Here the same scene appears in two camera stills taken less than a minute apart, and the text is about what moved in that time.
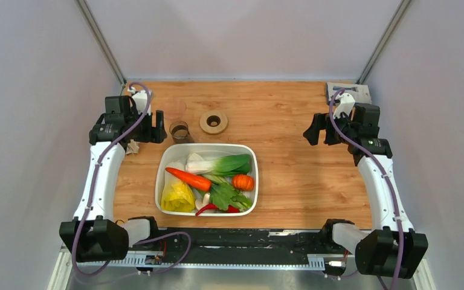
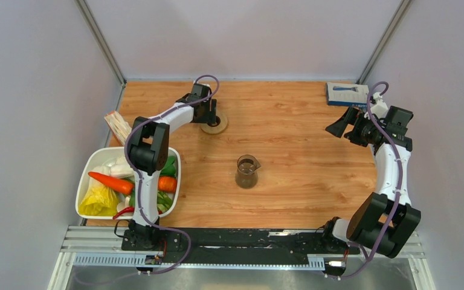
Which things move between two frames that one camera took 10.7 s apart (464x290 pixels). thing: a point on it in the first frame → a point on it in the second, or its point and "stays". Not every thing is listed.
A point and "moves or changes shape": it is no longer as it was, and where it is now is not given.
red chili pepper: (231, 208) → (127, 209)
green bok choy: (220, 169) → (170, 169)
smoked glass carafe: (179, 130) → (247, 176)
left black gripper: (153, 135) → (210, 115)
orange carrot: (191, 179) → (115, 183)
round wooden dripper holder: (213, 122) stays
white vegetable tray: (206, 180) moves or changes shape
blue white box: (360, 92) stays
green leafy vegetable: (223, 195) → (164, 203)
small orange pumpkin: (243, 182) → (167, 183)
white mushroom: (202, 202) → (122, 205)
